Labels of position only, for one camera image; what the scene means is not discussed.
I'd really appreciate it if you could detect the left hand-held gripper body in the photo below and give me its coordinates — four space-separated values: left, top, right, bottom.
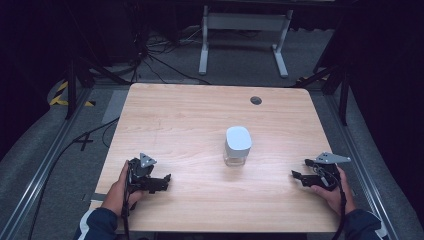
127 152 158 195

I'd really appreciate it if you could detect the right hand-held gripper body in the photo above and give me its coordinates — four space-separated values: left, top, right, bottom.
304 151 352 192

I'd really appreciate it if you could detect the person's right hand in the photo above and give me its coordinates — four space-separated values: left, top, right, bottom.
309 166 357 217

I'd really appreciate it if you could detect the person's left hand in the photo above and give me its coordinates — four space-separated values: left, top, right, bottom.
101 159 148 218

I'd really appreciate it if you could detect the clear jar with white lid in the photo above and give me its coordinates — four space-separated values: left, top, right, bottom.
222 125 253 168

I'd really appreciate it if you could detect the black tripod stand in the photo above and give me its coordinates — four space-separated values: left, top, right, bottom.
293 19 354 127
63 6 131 121

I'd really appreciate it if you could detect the yellow black floor tape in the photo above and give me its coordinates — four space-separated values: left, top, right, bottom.
49 80 97 108

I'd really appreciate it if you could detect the aluminium floor rail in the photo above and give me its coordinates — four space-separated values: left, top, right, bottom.
324 94 401 240
0 87 94 240

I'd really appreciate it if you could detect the left hand-held gripper cable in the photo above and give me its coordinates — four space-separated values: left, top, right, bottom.
121 166 133 240

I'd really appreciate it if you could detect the hand-held gripper cable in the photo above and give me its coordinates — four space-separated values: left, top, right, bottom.
121 166 133 240
316 166 348 240

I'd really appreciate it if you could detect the right hand-held gripper cable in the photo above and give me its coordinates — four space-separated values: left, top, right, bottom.
316 166 348 240

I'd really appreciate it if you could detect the black floor cable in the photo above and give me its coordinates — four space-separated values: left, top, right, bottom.
27 117 120 240

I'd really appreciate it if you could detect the tangle of black cables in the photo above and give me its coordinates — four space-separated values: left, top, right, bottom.
131 6 213 86

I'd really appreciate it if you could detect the grey metal table frame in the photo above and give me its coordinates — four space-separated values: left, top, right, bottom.
198 4 295 80

